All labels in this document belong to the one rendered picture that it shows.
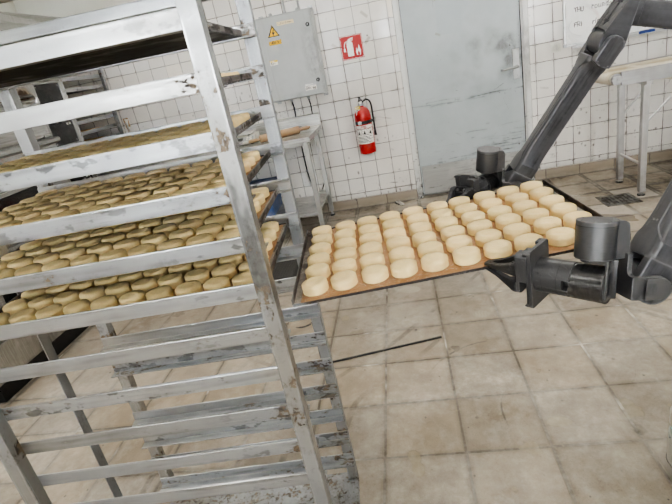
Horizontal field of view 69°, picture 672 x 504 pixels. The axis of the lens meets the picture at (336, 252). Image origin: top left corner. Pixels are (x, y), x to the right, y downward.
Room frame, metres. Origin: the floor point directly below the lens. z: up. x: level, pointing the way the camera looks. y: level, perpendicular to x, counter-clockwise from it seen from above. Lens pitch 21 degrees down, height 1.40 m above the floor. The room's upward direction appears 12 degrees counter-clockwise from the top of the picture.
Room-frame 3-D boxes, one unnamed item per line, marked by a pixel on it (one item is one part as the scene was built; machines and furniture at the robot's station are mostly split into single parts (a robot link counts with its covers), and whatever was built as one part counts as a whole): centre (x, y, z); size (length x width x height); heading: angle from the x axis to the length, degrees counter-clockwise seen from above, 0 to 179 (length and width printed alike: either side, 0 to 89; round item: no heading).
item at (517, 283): (0.75, -0.29, 1.03); 0.09 x 0.07 x 0.07; 39
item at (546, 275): (0.70, -0.33, 1.02); 0.07 x 0.07 x 0.10; 39
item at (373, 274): (0.84, -0.06, 1.02); 0.05 x 0.05 x 0.02
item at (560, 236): (0.81, -0.40, 1.03); 0.05 x 0.05 x 0.02
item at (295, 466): (1.24, 0.40, 0.24); 0.64 x 0.03 x 0.03; 85
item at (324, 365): (1.24, 0.40, 0.60); 0.64 x 0.03 x 0.03; 85
